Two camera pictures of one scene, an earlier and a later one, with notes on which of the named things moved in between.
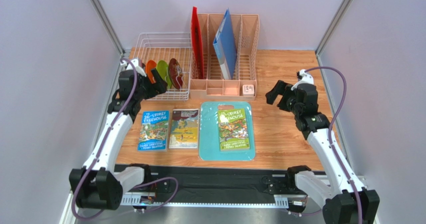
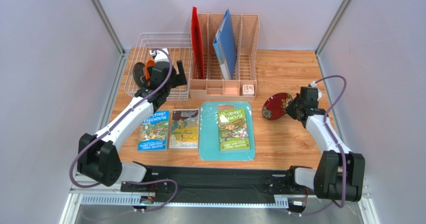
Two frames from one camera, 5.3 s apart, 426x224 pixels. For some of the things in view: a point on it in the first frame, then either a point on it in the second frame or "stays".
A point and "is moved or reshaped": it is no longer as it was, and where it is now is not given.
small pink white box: x=248 y=90 stays
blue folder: x=225 y=47 stays
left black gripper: x=160 y=87 -> x=179 y=79
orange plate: x=150 y=65 stays
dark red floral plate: x=175 y=72 is moved or reshaped
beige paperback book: x=184 y=132 stays
